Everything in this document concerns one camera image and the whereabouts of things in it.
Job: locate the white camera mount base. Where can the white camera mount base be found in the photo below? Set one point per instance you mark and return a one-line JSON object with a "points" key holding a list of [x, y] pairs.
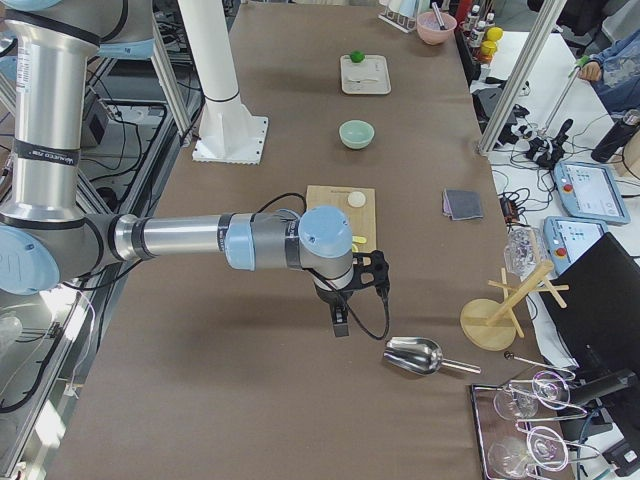
{"points": [[228, 132]]}

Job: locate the blue teach pendant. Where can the blue teach pendant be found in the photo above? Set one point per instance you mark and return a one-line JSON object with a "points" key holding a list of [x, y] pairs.
{"points": [[589, 190], [568, 238]]}

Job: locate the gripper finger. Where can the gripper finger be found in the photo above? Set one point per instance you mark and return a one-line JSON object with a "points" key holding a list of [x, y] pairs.
{"points": [[339, 317]]}

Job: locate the folded grey cloth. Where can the folded grey cloth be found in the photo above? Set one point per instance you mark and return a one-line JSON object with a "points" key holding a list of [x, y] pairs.
{"points": [[461, 204]]}

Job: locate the beige rabbit serving tray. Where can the beige rabbit serving tray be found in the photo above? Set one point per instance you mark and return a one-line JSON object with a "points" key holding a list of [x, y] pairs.
{"points": [[373, 66]]}

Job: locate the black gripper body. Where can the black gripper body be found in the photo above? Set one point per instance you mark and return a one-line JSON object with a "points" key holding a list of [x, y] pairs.
{"points": [[331, 297]]}

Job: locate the white steamed bun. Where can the white steamed bun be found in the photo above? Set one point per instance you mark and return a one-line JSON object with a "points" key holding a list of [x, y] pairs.
{"points": [[356, 199]]}

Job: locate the wooden cup stand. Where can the wooden cup stand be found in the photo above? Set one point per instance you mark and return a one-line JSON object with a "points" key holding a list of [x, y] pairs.
{"points": [[492, 325]]}

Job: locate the pink bowl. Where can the pink bowl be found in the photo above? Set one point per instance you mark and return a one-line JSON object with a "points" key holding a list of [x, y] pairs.
{"points": [[429, 29]]}

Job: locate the steel scoop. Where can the steel scoop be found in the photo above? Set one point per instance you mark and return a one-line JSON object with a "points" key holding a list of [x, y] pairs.
{"points": [[422, 356]]}

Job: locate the light green bowl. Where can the light green bowl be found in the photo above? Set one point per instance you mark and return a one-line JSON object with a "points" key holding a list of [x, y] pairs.
{"points": [[356, 134]]}

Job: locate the bamboo cutting board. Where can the bamboo cutting board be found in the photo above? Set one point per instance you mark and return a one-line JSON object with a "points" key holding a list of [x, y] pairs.
{"points": [[362, 220]]}

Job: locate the steel muddler in bowl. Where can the steel muddler in bowl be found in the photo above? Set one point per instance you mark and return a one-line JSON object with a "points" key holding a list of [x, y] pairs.
{"points": [[438, 15]]}

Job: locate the green lime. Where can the green lime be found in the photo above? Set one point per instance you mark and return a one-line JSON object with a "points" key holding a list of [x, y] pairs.
{"points": [[356, 56]]}

